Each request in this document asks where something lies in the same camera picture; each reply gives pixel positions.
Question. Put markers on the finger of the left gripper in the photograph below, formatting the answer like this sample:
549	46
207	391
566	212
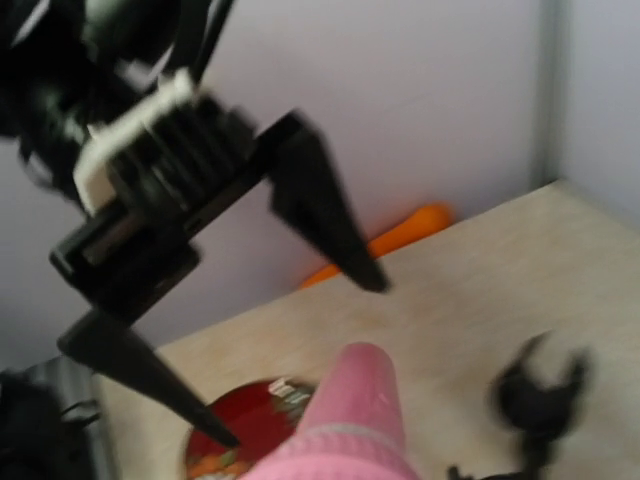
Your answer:
308	196
114	350

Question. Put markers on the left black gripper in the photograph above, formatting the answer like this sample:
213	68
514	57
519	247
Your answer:
180	175

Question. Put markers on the right aluminium frame post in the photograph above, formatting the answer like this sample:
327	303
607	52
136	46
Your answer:
553	34

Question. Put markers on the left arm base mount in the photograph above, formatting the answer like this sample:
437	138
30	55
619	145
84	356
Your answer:
52	425

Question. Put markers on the red floral plate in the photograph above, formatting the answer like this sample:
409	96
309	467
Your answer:
262	414

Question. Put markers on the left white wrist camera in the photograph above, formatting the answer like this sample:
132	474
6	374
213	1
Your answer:
94	188

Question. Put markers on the pink microphone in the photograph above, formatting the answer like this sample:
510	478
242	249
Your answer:
352	428

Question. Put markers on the orange microphone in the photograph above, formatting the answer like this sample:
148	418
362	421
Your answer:
395	235

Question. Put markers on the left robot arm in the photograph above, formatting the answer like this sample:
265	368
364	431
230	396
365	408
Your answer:
108	96

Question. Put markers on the black stand of pink microphone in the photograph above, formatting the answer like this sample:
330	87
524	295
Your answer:
541	415

